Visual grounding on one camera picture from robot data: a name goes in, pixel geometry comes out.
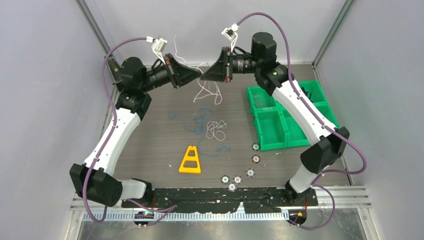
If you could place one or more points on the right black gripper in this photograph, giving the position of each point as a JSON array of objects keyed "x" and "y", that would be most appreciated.
[{"x": 220, "y": 71}]

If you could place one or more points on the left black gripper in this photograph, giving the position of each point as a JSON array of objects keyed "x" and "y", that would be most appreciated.
[{"x": 180, "y": 74}]

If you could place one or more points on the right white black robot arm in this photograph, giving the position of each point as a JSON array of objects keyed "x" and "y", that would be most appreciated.
[{"x": 327, "y": 141}]

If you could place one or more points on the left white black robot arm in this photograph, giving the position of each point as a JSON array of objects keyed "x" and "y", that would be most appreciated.
[{"x": 94, "y": 179}]

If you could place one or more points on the black corner-mounted lamp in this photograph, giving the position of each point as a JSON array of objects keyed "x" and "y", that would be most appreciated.
[{"x": 115, "y": 70}]

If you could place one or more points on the green six-compartment bin tray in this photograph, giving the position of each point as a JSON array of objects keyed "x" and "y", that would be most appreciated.
[{"x": 275, "y": 127}]

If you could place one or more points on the yellow triangular plastic piece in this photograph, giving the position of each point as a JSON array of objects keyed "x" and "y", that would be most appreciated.
[{"x": 191, "y": 156}]

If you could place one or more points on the brown poker chip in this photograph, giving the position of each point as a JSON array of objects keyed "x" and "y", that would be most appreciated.
[{"x": 256, "y": 159}]

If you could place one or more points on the blue poker chip right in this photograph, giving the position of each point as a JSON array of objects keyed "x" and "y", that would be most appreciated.
[{"x": 250, "y": 173}]

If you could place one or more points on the blue poker chip middle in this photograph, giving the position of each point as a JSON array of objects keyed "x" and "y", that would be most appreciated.
[{"x": 237, "y": 179}]

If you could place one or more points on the blue poker chip bottom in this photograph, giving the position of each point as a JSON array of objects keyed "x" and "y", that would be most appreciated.
[{"x": 232, "y": 187}]

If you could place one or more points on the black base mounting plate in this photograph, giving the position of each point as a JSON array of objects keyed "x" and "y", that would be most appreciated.
[{"x": 220, "y": 200}]

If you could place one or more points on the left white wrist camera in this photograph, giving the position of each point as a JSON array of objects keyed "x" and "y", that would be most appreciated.
[{"x": 158, "y": 46}]

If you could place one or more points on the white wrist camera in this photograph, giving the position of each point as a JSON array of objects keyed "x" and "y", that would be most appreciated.
[
  {"x": 158, "y": 46},
  {"x": 231, "y": 34}
]

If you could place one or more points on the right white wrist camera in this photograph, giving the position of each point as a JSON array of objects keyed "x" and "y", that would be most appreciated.
[{"x": 231, "y": 34}]

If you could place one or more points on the aluminium front rail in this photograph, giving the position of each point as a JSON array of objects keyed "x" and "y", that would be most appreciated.
[{"x": 340, "y": 197}]

